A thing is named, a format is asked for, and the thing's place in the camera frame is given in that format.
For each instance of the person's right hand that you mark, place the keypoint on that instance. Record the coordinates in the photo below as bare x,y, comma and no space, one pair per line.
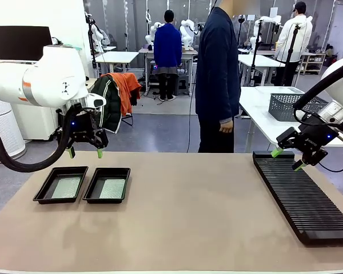
226,127

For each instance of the person in blue hoodie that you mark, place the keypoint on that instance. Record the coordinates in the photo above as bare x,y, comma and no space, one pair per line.
167,48

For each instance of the white sign board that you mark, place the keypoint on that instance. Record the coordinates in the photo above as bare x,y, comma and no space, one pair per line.
273,13

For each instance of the large white table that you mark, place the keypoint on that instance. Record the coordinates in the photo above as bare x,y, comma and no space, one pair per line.
257,108

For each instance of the dark green striped jacket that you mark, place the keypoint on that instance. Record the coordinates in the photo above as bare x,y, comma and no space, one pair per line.
114,100

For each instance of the person's right forearm navy sleeve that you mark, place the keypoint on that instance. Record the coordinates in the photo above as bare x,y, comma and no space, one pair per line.
225,105

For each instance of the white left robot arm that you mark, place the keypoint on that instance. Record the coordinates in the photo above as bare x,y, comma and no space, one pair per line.
45,80

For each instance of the white shelf rack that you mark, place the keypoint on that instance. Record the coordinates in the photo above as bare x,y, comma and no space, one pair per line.
314,62

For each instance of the black ESD tray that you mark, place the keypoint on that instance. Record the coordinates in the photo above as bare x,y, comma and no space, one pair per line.
106,185
60,184

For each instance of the white workbench with shelf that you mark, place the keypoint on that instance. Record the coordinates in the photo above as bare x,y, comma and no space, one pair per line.
188,61

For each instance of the black tripod stand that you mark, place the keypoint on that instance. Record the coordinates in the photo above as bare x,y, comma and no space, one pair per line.
254,57
290,57

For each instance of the black computer monitor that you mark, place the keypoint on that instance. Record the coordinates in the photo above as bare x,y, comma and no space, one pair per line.
20,42

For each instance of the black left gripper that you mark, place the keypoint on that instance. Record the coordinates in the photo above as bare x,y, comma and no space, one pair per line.
81,122

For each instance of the white background table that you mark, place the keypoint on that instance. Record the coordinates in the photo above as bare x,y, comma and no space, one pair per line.
257,61
117,56

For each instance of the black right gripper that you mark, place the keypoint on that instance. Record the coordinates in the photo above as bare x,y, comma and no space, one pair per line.
317,137

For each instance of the white desk wooden top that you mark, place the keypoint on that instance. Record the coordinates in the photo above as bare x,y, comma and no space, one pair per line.
31,122

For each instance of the black step stool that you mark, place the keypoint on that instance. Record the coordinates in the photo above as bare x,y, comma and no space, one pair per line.
183,84

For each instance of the black slotted board rack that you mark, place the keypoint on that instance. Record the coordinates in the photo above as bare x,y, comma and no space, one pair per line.
306,199

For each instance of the grey mesh basket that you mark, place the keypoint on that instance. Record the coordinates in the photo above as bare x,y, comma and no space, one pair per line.
283,107

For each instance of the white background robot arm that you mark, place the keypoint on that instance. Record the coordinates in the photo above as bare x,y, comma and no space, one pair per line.
98,34
187,32
154,32
263,24

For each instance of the black metal chair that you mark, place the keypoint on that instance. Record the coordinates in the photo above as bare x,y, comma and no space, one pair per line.
128,120

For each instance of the person in navy jacket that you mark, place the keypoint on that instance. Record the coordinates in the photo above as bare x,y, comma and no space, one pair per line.
214,71

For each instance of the flat white box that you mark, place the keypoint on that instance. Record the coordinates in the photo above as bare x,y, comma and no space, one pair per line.
280,90

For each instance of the person in white jacket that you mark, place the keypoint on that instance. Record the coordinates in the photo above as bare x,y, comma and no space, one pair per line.
294,37

